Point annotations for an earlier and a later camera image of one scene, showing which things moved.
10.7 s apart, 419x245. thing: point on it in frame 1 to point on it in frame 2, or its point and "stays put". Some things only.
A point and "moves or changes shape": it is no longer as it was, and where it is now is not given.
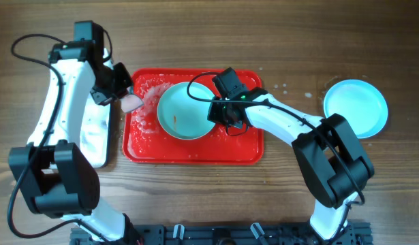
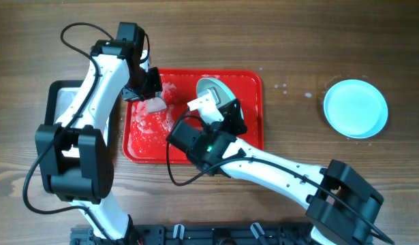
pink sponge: [130, 101] to [154, 104]
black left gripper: [111, 90] to [149, 88]
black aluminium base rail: [282, 233] stays put
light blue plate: [360, 103] stays put
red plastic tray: [144, 142] stays put
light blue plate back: [181, 118] moves or changes shape
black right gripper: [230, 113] to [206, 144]
